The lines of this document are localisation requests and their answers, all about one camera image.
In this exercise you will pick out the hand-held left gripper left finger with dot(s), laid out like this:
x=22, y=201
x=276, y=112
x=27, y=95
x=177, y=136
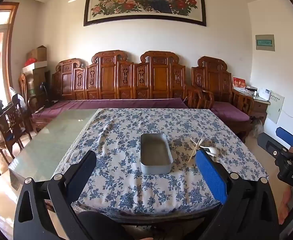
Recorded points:
x=85, y=170

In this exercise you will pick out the wooden door frame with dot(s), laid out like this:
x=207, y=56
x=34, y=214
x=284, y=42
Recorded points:
x=12, y=42

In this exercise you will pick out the grey metal rectangular container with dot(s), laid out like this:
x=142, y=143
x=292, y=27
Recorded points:
x=154, y=155

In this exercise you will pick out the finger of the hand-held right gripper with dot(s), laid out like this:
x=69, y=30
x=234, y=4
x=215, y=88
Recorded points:
x=286, y=135
x=269, y=143

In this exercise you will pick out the white flat box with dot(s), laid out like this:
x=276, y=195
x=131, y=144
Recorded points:
x=35, y=67

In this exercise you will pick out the black desk lamp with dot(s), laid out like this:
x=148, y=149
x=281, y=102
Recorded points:
x=45, y=90

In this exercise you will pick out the green wall box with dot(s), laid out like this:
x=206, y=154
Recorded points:
x=264, y=42

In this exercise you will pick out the grey electrical panel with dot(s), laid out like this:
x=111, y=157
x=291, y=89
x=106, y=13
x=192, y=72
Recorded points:
x=275, y=108

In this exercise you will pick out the clear plastic fork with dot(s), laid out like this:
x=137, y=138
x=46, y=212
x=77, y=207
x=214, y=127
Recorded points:
x=198, y=145
x=209, y=143

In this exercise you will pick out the long carved wooden sofa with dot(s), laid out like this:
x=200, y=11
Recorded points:
x=109, y=80

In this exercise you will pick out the carved wooden armchair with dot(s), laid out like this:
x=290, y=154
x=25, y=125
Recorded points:
x=216, y=80

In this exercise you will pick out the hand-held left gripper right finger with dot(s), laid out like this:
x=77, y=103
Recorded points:
x=211, y=177

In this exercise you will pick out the wooden chopstick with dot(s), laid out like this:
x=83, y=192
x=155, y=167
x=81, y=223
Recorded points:
x=194, y=151

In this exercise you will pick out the red card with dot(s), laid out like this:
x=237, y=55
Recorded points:
x=239, y=83

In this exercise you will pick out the long purple sofa cushion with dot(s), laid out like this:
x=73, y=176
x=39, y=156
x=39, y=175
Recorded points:
x=111, y=103

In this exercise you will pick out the grey furry thing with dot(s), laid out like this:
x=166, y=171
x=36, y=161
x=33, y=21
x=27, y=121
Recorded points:
x=257, y=127

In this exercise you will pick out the person's right hand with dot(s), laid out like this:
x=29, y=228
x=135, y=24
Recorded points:
x=285, y=205

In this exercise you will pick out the wooden dining chair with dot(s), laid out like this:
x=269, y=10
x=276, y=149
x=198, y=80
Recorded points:
x=14, y=125

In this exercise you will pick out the blue floral tablecloth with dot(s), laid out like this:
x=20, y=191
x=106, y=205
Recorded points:
x=126, y=180

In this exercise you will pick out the white box with blue print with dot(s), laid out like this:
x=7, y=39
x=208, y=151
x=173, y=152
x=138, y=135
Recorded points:
x=264, y=94

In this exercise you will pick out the brown cardboard box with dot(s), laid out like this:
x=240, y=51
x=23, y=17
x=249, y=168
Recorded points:
x=37, y=53

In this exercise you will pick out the large white plastic spoon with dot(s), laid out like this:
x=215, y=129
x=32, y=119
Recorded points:
x=211, y=152

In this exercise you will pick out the wooden side table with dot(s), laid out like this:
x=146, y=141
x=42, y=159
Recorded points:
x=259, y=107

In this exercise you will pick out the framed peacock flower painting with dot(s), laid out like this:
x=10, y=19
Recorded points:
x=136, y=2

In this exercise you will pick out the purple armchair cushion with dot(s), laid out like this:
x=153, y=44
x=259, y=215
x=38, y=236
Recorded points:
x=229, y=111

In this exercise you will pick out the wooden cabinet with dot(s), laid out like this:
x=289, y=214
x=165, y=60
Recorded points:
x=39, y=80

